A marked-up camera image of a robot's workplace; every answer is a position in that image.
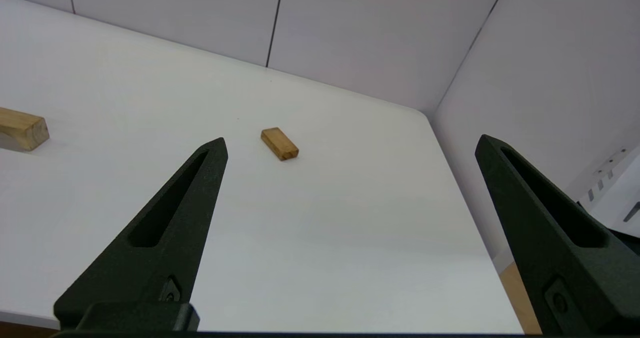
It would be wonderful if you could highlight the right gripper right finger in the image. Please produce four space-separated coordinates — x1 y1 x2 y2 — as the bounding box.
475 135 640 334

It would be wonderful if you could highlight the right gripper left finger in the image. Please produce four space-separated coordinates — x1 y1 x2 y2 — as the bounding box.
54 138 229 331

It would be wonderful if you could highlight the rectangular wooden building block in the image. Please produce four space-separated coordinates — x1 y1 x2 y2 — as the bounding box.
261 127 300 161

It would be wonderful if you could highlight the arched wooden building block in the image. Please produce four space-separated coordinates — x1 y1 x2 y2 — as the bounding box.
0 107 50 152

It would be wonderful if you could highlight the white power strip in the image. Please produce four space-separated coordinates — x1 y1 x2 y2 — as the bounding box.
575 146 640 239

